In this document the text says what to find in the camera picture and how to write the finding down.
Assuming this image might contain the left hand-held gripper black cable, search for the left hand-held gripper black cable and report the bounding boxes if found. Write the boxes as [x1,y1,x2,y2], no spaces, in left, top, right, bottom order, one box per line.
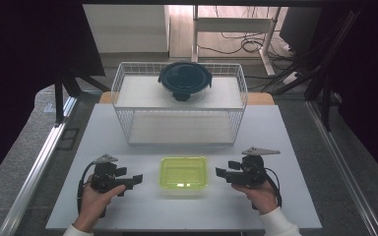
[76,161,107,219]

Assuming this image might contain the hand-held gripper black cable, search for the hand-held gripper black cable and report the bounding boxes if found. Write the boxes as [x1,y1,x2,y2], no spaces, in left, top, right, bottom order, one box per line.
[76,161,107,219]
[251,167,283,211]

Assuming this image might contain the right hand-held gripper black cable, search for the right hand-held gripper black cable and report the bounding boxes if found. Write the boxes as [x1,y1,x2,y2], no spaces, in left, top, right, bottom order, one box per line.
[251,167,283,211]

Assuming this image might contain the white cabinet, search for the white cabinet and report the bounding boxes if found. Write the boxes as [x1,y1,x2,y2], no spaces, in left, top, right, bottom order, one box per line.
[82,4,171,54]

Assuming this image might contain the black floor cables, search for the black floor cables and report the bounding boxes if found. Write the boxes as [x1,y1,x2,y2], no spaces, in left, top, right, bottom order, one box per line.
[197,5,298,62]

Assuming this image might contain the round container with blue lid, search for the round container with blue lid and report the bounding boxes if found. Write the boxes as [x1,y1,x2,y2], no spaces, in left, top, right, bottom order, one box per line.
[157,61,214,103]

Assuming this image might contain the white desk frame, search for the white desk frame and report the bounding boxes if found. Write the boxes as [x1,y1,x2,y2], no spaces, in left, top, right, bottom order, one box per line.
[191,4,283,78]

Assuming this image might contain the aluminium rail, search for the aluminium rail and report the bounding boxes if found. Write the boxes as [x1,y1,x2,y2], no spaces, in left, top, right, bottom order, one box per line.
[0,95,79,236]
[305,99,378,236]

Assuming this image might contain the white wire rack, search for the white wire rack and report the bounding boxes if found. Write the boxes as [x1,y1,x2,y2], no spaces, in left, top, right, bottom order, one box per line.
[110,61,249,147]

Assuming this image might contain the black tripod stand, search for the black tripod stand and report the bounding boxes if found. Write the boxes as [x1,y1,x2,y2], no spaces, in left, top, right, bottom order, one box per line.
[53,63,112,128]

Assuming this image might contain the rectangular container with green lid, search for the rectangular container with green lid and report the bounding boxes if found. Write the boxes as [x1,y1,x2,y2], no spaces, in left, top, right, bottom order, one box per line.
[158,155,210,200]

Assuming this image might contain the dark curtain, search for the dark curtain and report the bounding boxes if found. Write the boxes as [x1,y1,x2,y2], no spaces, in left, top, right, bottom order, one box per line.
[0,0,106,191]
[311,0,378,180]

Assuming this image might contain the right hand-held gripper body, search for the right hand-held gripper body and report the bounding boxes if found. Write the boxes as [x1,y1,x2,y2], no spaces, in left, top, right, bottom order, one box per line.
[235,146,282,189]

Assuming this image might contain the person's left hand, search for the person's left hand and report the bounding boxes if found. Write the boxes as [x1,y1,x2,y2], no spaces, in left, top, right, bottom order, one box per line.
[73,183,127,233]

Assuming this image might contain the black metal stand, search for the black metal stand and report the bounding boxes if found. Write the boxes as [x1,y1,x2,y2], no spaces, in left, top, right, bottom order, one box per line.
[260,9,363,133]

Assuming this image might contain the wooden table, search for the wooden table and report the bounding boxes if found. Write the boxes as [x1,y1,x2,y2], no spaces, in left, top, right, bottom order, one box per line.
[97,90,276,106]

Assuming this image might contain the person's right hand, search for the person's right hand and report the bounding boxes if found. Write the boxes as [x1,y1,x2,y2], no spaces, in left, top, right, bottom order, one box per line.
[230,179,279,216]

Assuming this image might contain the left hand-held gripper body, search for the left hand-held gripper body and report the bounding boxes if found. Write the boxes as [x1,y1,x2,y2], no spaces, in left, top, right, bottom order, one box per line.
[90,152,128,195]

